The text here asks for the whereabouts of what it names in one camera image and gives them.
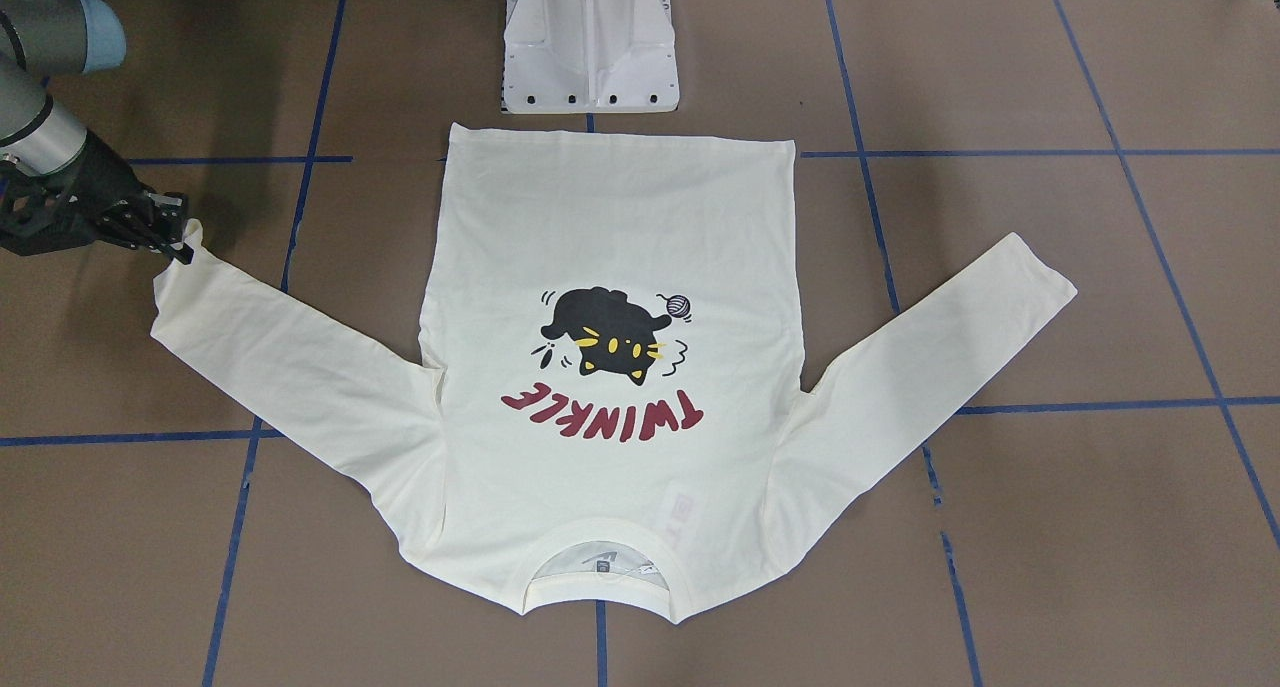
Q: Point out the white camera mast with base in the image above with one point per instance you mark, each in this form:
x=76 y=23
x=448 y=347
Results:
x=589 y=56

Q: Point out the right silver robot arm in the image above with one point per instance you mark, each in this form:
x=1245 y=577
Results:
x=45 y=38

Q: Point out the white long-sleeve cat shirt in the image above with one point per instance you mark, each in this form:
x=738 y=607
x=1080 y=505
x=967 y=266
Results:
x=608 y=404

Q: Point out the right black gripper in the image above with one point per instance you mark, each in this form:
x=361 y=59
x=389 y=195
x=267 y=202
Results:
x=104 y=180

